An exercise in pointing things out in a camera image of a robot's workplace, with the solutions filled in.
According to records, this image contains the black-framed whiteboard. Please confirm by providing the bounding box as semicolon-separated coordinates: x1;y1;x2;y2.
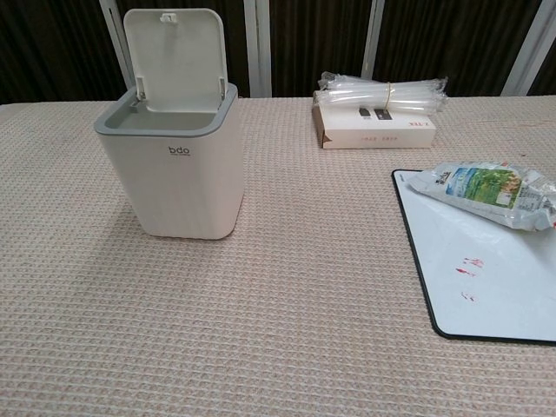
391;168;556;341

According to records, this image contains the white flat cardboard box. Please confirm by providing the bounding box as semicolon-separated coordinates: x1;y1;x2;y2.
311;103;438;149

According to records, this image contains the clear wrapped straws bundle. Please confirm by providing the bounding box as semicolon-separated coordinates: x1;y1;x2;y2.
315;72;449;117

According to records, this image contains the white upright frame post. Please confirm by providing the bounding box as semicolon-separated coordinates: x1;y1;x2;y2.
354;0;384;83
242;0;273;98

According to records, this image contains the white plastic bin lid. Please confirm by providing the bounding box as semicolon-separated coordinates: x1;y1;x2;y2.
122;8;226;112

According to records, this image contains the dark pleated curtain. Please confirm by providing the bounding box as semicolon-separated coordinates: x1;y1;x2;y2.
0;0;556;105

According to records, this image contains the beige woven tablecloth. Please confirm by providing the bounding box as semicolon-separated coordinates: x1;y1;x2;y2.
0;96;556;417

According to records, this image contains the white slanted frame post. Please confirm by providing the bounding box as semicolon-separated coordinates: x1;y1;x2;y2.
101;0;131;90
505;0;556;96

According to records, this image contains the crumpled green white snack bag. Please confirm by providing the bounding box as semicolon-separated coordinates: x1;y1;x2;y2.
406;159;556;234

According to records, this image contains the white desktop trash bin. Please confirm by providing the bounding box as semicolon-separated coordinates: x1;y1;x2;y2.
93;83;240;242

